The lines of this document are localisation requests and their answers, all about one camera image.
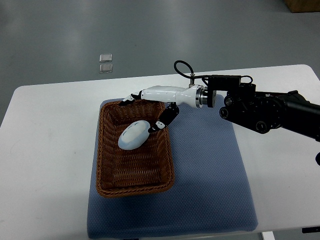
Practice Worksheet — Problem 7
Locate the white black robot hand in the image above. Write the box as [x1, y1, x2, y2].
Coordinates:
[119, 85, 216, 133]

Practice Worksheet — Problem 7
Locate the blue white plush toy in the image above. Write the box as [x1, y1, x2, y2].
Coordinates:
[118, 120, 150, 150]

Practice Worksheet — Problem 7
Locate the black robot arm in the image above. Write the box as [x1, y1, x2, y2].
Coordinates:
[201, 75, 320, 141]

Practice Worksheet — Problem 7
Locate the brown wicker basket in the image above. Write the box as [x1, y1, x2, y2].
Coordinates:
[95, 100, 175, 198]

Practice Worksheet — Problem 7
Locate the upper floor socket plate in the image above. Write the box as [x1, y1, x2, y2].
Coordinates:
[99, 53, 113, 63]

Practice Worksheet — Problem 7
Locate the blue quilted mat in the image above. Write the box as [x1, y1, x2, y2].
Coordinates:
[87, 95, 258, 239]

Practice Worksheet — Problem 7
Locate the cardboard box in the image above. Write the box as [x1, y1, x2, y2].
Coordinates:
[284, 0, 320, 13]

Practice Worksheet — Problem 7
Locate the white table leg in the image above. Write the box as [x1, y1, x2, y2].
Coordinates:
[261, 231, 275, 240]

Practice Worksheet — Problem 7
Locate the black table control panel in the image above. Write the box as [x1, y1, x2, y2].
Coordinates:
[301, 226, 320, 234]

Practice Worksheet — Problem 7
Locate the black cable loop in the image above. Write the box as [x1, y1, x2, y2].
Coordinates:
[173, 60, 254, 87]

